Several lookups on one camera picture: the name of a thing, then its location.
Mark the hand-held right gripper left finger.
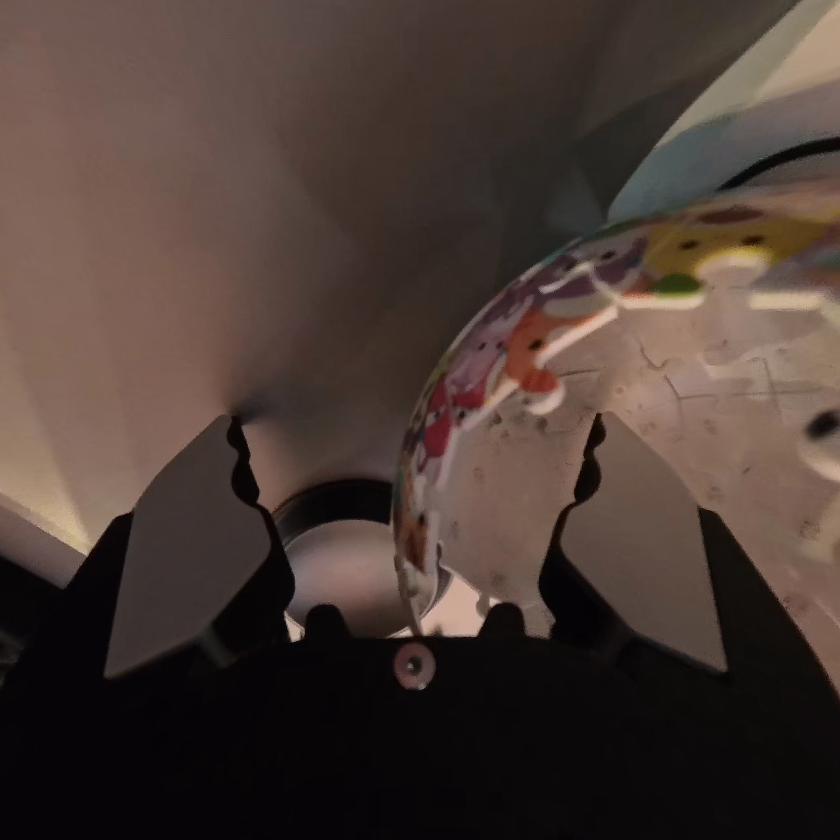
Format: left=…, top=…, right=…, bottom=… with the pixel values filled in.
left=103, top=413, right=296, bottom=680

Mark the black round ball stand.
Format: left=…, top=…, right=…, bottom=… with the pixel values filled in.
left=271, top=479, right=455, bottom=639

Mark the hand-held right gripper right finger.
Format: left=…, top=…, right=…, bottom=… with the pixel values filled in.
left=538, top=412, right=729, bottom=675

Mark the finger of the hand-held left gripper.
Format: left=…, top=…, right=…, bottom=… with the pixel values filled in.
left=607, top=0, right=840, bottom=224

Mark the colourful cartoon puzzle ball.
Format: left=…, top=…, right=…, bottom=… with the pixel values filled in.
left=390, top=193, right=840, bottom=700

